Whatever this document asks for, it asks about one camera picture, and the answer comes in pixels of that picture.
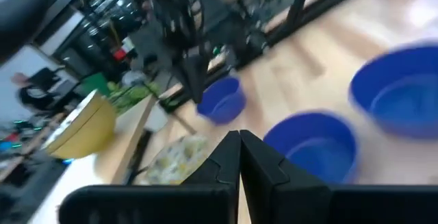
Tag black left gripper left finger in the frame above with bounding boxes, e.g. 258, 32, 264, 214
180, 129, 242, 224

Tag wooden shelf black metal legs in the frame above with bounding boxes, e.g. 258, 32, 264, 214
27, 93, 192, 224

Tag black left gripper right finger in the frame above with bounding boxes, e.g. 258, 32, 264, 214
240, 129, 332, 224

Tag patterned yellow mini bowl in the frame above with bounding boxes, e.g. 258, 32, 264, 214
46, 95, 117, 160
41, 88, 105, 151
143, 134, 211, 186

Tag blue mini bowl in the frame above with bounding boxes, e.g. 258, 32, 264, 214
196, 76, 247, 125
348, 44, 438, 140
262, 110, 359, 186

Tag green box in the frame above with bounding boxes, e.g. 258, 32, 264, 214
80, 72, 110, 97

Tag person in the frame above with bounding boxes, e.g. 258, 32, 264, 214
10, 68, 69, 114

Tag green plant white pot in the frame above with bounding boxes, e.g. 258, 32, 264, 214
107, 79, 170, 132

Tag black aluminium table frame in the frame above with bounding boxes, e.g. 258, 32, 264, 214
160, 0, 381, 112

